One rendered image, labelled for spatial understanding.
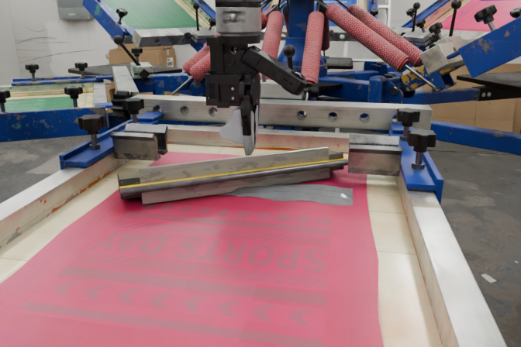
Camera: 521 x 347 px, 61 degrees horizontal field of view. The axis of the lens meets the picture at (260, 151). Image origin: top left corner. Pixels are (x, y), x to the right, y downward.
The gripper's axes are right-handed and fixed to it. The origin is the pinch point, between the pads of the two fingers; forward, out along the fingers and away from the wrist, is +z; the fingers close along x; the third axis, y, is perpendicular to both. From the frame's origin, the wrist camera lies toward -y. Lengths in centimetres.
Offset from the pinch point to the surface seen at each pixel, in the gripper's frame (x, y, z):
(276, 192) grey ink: 9.5, -5.9, 3.7
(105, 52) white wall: -412, 263, 23
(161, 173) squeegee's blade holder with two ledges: 14.4, 11.1, -0.2
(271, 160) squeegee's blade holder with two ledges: 5.1, -4.4, 0.0
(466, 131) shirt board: -53, -50, 8
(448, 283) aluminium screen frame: 34.7, -26.4, 1.0
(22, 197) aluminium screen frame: 24.2, 27.8, 0.9
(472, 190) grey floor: -244, -111, 100
